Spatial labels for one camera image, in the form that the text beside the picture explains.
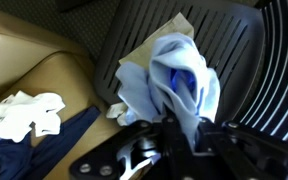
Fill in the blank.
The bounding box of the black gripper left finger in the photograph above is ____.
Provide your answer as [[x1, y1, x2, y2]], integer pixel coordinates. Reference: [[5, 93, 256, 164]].
[[68, 113, 177, 180]]

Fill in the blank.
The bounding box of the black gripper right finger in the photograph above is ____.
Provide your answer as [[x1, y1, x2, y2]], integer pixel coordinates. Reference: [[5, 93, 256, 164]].
[[192, 116, 288, 180]]

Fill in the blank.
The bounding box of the light blue shirt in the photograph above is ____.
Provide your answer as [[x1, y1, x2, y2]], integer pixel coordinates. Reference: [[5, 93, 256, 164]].
[[114, 31, 222, 152]]

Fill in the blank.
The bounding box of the crumpled white cloth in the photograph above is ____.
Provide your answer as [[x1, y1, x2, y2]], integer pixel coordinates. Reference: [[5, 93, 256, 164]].
[[0, 90, 67, 144]]

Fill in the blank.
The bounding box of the navy blue garment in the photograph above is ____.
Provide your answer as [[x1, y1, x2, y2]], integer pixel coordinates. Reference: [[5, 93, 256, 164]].
[[0, 105, 102, 180]]

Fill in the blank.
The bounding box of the beige grey cloth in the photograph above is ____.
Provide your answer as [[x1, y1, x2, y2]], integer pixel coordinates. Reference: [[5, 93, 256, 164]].
[[105, 12, 196, 128]]

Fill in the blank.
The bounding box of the open cardboard box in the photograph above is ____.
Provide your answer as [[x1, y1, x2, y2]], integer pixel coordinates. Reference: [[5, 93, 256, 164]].
[[0, 4, 123, 180]]

